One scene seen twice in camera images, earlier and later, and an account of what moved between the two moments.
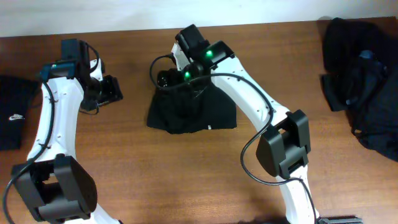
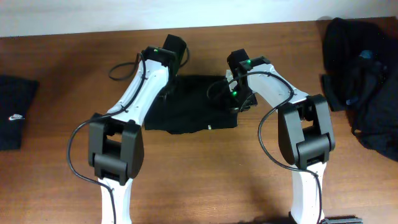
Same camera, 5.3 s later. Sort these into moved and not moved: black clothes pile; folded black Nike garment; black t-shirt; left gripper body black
Moved: left gripper body black
Not moved: black t-shirt; folded black Nike garment; black clothes pile
